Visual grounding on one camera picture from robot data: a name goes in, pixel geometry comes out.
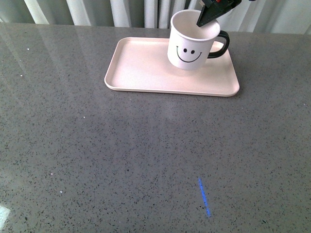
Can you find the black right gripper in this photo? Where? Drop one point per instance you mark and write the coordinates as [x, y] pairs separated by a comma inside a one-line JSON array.
[[213, 9]]

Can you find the white smiley mug black handle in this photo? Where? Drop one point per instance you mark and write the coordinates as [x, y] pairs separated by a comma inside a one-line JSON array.
[[190, 45]]

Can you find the grey pleated curtain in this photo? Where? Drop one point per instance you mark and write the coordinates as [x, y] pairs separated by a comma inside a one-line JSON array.
[[257, 16]]

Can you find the cream rectangular tray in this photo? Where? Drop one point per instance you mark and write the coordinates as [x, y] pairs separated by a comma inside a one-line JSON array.
[[141, 65]]

